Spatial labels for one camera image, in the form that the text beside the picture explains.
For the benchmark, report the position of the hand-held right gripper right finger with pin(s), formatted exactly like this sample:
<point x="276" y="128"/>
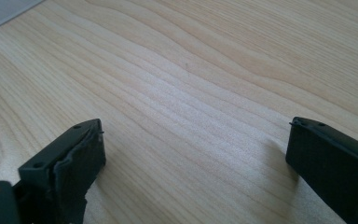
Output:
<point x="338" y="165"/>

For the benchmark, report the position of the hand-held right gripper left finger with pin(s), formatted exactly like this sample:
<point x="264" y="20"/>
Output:
<point x="71" y="174"/>

